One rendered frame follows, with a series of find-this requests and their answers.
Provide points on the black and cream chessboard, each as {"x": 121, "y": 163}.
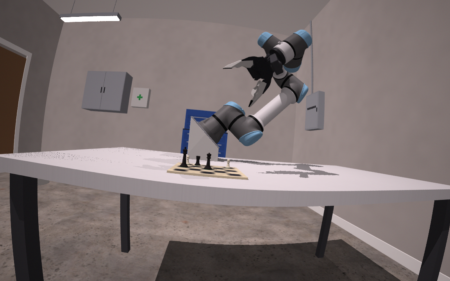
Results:
{"x": 216, "y": 172}

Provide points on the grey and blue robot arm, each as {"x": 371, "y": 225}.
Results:
{"x": 231, "y": 116}

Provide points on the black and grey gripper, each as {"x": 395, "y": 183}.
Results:
{"x": 259, "y": 67}

